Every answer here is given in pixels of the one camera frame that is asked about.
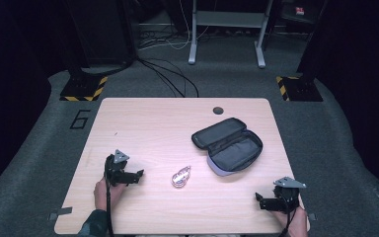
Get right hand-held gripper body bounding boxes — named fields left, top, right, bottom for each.
left=271, top=176, right=308, bottom=212

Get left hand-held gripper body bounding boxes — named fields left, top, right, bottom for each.
left=104, top=149, right=136, bottom=188

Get person's left hand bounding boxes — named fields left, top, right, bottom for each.
left=93, top=177, right=128, bottom=212

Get small clear plastic packet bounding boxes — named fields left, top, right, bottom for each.
left=170, top=165, right=192, bottom=190

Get open grey pencil case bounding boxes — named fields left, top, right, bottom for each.
left=190, top=117, right=265, bottom=178

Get black stand base striped tape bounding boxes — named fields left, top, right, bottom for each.
left=59, top=67, right=110, bottom=103
left=274, top=67, right=324, bottom=103

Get black cabinet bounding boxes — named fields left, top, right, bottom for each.
left=62, top=0, right=137, bottom=69

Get black box red label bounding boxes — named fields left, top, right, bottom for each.
left=279, top=0, right=328, bottom=25

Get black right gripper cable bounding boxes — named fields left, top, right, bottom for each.
left=277, top=197, right=298, bottom=237

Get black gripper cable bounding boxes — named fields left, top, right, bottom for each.
left=277, top=197, right=298, bottom=237
left=104, top=176, right=115, bottom=237

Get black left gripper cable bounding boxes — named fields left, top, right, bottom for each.
left=104, top=176, right=115, bottom=237

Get black floor cables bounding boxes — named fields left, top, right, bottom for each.
left=133, top=56, right=200, bottom=99

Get white floor cables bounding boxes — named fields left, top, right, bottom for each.
left=137, top=0, right=212, bottom=51

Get white metal desk frame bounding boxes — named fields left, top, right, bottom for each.
left=188, top=0, right=274, bottom=69

